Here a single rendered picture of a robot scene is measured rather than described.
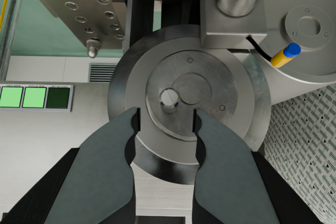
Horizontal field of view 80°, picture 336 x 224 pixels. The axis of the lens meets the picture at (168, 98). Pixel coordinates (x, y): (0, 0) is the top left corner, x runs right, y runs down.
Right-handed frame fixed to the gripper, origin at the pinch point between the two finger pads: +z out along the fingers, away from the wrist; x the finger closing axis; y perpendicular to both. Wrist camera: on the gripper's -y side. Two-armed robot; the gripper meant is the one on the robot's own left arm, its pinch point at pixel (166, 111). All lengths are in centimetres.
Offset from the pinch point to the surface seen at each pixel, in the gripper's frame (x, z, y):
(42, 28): -152, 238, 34
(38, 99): -33, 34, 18
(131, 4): -3.9, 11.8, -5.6
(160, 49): -0.7, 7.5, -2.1
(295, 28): 12.4, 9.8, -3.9
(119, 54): -74, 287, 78
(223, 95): 4.5, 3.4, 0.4
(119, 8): -9.3, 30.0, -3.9
